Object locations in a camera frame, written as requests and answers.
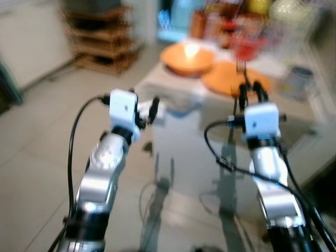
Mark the orange plastic plate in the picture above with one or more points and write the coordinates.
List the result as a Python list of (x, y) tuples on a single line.
[(223, 81)]

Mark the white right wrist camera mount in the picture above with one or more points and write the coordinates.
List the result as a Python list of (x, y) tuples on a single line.
[(261, 121)]

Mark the orange plastic bowl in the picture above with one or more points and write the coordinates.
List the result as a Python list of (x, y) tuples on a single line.
[(186, 60)]

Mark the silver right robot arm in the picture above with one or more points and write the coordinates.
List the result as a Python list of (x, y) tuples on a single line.
[(275, 184)]

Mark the grey mug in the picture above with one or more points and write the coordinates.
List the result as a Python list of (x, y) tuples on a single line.
[(300, 83)]

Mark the white printed carton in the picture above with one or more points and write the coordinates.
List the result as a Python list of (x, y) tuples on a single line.
[(294, 23)]

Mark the silver metal fork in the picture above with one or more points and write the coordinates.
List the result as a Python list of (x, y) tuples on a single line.
[(242, 71)]

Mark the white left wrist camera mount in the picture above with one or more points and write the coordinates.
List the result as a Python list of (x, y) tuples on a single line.
[(123, 110)]

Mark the wooden slatted shelf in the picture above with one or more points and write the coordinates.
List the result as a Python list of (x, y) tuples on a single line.
[(102, 44)]

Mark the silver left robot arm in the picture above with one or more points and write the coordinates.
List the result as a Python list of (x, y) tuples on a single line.
[(100, 184)]

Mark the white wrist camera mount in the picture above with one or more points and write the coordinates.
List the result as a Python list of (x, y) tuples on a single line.
[(123, 110), (261, 121)]

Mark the beige table cloth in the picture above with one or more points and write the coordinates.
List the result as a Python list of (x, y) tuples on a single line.
[(294, 113)]

